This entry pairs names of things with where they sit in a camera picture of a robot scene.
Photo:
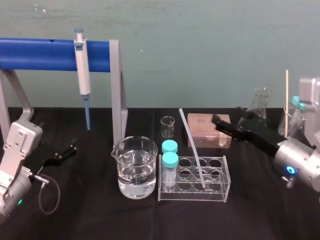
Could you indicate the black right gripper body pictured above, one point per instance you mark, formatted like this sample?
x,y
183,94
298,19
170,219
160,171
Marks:
x,y
260,140

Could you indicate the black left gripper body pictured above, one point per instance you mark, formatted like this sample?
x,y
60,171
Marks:
x,y
46,155

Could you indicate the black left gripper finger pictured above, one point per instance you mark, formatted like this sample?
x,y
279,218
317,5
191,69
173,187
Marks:
x,y
68,155
67,147

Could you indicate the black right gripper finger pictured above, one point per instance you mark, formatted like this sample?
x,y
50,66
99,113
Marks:
x,y
223,126
246,114

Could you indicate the translucent white stirring rod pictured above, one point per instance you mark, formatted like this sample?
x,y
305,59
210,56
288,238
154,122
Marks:
x,y
192,142

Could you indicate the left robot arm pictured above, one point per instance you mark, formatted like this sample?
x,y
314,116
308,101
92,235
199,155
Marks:
x,y
17,150

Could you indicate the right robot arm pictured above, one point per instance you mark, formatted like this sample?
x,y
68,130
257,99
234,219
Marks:
x,y
300,162

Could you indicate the glass conical flask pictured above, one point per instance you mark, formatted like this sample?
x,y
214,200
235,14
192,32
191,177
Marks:
x,y
261,107

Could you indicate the pink pipette tip box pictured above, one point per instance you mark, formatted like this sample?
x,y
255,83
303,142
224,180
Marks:
x,y
203,136

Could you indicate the glass beaker holding stick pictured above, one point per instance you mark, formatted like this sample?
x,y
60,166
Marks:
x,y
282,125

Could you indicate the thin wooden stick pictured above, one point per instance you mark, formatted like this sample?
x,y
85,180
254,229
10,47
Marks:
x,y
286,100

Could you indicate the teal capped sample tube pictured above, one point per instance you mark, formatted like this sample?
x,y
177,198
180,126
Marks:
x,y
169,146
170,162
297,105

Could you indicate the small empty glass beaker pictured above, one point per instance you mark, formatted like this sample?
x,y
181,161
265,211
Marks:
x,y
167,127

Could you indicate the clear acrylic tube rack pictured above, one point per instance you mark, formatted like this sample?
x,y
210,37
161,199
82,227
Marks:
x,y
215,192

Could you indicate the large glass beaker with water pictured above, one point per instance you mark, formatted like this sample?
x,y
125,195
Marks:
x,y
136,172

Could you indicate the black tablecloth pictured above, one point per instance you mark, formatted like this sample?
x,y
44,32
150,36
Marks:
x,y
100,220

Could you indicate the white pipette with blue tip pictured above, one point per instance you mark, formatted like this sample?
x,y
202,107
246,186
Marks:
x,y
83,75

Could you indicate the blue and grey pipette stand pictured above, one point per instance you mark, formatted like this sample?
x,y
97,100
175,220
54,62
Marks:
x,y
37,55

